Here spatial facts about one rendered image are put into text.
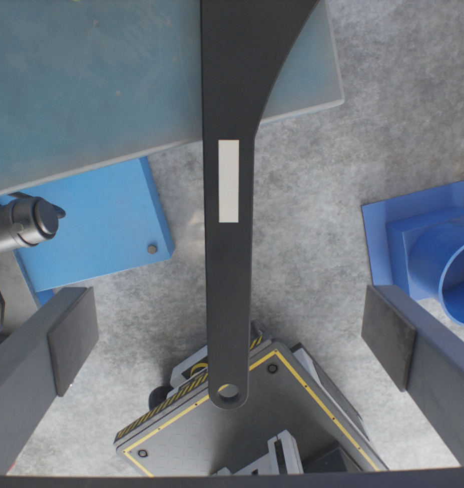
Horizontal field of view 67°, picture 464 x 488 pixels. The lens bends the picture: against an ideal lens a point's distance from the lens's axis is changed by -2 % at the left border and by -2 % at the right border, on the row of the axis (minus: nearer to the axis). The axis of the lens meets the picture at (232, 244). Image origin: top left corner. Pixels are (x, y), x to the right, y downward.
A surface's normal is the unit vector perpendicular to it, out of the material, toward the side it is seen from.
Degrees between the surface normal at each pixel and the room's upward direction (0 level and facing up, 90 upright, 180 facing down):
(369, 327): 90
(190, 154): 0
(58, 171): 0
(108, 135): 0
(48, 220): 90
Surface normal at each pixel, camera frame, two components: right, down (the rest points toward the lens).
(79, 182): 0.03, 0.27
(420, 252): -0.94, -0.32
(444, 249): -0.74, -0.64
